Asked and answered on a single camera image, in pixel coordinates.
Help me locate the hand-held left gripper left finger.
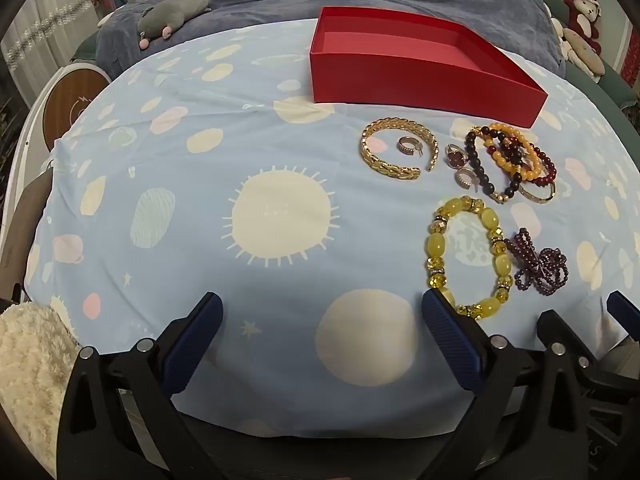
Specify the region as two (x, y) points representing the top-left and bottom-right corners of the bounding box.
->
(56, 291), (226, 480)

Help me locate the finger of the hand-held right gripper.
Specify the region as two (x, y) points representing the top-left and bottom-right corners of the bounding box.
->
(606, 290), (640, 346)
(537, 309), (608, 386)

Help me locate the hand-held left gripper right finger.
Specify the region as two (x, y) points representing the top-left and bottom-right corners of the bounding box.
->
(421, 287), (596, 480)

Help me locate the small purple bead strand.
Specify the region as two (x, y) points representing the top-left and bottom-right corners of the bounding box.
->
(504, 227), (570, 297)

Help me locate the yellow chunky bead bracelet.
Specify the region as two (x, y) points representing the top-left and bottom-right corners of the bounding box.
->
(425, 196), (515, 318)

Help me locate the red bead bracelet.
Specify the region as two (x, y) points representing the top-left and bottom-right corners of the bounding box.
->
(475, 130), (558, 186)

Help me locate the gold woven cuff bracelet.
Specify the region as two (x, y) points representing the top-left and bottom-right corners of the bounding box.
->
(358, 117), (439, 181)

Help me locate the dark purple bead bracelet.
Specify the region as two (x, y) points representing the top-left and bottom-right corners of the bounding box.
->
(464, 129), (521, 205)

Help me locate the orange bead bracelet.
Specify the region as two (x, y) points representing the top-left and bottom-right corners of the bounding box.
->
(482, 122), (543, 181)

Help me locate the red cardboard box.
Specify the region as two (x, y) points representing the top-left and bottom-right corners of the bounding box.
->
(308, 6), (550, 128)

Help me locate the light blue printed cloth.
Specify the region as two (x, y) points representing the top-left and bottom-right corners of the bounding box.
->
(22, 19), (640, 441)

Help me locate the thin gold bangle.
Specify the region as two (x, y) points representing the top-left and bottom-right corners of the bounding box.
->
(515, 177), (557, 205)

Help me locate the white fluffy cloth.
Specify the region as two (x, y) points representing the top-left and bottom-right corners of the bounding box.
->
(0, 302), (83, 476)

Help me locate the silver hoop earring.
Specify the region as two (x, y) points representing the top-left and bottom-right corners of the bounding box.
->
(454, 167), (480, 192)

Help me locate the green sofa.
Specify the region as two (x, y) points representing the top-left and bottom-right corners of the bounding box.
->
(505, 0), (640, 126)

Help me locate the beige plush toy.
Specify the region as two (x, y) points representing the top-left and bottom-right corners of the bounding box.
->
(550, 17), (607, 83)

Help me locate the round wooden stool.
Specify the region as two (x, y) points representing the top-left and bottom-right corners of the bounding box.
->
(37, 62), (113, 153)

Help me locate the red monkey plush toy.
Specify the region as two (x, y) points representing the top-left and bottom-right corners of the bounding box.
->
(563, 0), (603, 56)

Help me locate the grey plush toy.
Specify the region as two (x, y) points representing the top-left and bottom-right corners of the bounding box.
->
(97, 0), (213, 51)

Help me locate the white curtain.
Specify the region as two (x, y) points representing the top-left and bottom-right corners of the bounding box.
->
(0, 0), (101, 91)

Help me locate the gold ring with red stone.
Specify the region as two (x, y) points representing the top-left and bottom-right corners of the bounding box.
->
(444, 143), (471, 168)

